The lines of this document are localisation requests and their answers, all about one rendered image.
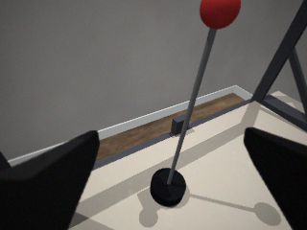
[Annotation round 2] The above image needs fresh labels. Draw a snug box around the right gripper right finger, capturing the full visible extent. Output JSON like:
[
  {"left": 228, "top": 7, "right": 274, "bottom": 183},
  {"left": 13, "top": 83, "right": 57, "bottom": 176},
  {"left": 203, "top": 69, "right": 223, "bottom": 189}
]
[{"left": 244, "top": 127, "right": 307, "bottom": 230}]

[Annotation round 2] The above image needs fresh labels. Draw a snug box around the black and grey pole stand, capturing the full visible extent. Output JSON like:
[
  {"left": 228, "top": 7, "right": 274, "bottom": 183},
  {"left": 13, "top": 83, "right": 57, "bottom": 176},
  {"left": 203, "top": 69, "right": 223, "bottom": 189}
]
[{"left": 150, "top": 0, "right": 241, "bottom": 207}]

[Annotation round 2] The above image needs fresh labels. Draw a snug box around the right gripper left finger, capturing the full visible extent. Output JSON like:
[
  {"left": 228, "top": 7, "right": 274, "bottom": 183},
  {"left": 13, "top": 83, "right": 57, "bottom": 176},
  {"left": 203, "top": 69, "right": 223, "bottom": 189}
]
[{"left": 0, "top": 130, "right": 100, "bottom": 230}]

